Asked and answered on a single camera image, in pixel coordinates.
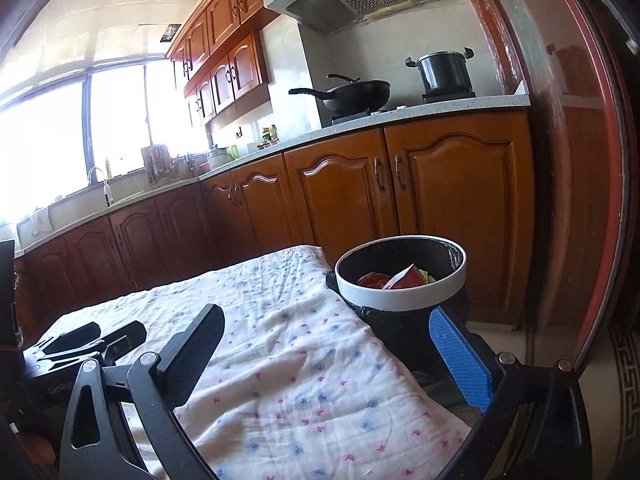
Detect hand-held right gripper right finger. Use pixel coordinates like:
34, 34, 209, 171
429, 306, 593, 480

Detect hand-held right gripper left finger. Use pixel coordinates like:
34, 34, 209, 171
59, 302, 226, 480

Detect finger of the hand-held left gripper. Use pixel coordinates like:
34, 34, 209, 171
24, 321, 103, 357
37, 320, 148, 368

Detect white trash bin black liner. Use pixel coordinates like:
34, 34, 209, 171
325, 234, 471, 407

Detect orange-red torn wrapper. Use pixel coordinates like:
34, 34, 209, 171
385, 263, 426, 291

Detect white floral tablecloth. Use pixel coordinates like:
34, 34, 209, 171
30, 244, 473, 480

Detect white hanging towel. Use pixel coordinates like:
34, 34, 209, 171
27, 207, 54, 236

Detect chrome kitchen faucet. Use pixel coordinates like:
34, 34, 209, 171
87, 166, 114, 207

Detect wooden lower kitchen cabinets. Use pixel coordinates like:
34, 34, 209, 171
15, 110, 536, 333

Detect wooden kitchen cabinets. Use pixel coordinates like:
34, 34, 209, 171
167, 0, 306, 128
15, 110, 536, 333

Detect kitchen window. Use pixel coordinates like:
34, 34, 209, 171
0, 57, 211, 228

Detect red framed glass door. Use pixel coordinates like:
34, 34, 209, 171
465, 0, 640, 480

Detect grey kitchen countertop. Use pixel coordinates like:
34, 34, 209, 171
15, 94, 532, 257

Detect gas stove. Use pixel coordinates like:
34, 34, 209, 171
330, 91, 479, 128

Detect black wok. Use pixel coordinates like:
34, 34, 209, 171
288, 74, 392, 116

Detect black stock pot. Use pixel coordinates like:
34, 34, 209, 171
405, 47, 476, 96

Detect wooden upper kitchen cabinets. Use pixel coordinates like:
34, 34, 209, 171
167, 0, 306, 128

